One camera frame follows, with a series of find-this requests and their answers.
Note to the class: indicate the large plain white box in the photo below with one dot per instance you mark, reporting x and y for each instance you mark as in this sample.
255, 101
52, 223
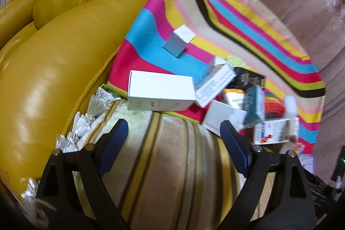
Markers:
161, 90

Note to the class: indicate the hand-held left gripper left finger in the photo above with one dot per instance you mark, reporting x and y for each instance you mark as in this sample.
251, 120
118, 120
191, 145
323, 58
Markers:
116, 138

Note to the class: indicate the white box with black text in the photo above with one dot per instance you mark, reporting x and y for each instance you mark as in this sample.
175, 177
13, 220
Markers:
215, 84

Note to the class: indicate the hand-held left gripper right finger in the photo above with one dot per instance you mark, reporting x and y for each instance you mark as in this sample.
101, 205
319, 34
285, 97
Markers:
237, 146

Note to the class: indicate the teal bubble-wrapped packet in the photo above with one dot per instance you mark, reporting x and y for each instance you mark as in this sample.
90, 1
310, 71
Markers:
252, 106

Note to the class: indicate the white blue box red picture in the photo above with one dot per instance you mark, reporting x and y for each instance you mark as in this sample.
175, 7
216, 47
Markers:
272, 130

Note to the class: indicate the small colourful packet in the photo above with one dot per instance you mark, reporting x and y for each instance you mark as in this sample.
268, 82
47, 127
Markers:
299, 148

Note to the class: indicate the black box with gold print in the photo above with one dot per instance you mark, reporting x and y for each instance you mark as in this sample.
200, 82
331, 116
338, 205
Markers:
249, 79

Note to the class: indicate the small pink and white box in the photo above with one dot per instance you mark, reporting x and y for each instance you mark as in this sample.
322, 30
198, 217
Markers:
290, 108

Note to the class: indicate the white grey cube box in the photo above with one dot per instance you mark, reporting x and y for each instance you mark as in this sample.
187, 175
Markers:
175, 44

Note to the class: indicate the purple storage box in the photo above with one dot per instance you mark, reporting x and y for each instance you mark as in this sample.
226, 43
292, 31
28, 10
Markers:
307, 162

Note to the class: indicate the small light green box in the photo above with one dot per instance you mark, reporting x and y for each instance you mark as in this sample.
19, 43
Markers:
235, 59

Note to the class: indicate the orange and white box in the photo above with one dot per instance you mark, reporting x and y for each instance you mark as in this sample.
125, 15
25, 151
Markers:
234, 97

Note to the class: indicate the colourful striped cloth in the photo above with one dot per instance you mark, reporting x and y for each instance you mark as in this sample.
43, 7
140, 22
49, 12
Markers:
242, 19

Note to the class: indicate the silver tassel fringe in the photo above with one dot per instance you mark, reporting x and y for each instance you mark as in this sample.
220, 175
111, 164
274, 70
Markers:
99, 103

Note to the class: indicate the white box with red edge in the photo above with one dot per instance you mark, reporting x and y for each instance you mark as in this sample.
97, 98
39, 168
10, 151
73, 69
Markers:
223, 114

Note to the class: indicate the beige striped plush blanket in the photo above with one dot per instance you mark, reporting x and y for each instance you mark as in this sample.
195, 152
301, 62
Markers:
167, 165

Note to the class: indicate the yellow leather sofa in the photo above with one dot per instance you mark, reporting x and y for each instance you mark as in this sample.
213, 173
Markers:
54, 71

